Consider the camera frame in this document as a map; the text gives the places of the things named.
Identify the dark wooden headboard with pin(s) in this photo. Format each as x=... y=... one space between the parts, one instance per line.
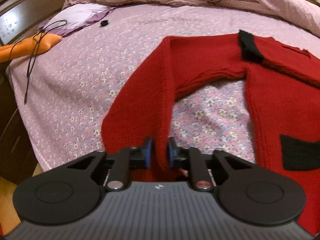
x=20 y=18

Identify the purple pillow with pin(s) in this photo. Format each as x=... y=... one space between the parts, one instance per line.
x=75 y=18

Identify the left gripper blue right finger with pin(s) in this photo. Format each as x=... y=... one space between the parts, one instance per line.
x=191 y=160

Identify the orange white plush toy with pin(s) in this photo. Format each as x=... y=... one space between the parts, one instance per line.
x=35 y=45

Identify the pink floral bed sheet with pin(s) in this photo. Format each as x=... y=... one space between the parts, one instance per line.
x=73 y=85

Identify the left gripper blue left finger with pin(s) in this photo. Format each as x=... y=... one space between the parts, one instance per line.
x=121 y=164

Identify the red knit cardigan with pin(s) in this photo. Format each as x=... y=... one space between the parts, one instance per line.
x=253 y=96

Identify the small black clip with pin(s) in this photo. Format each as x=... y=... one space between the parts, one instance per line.
x=104 y=23

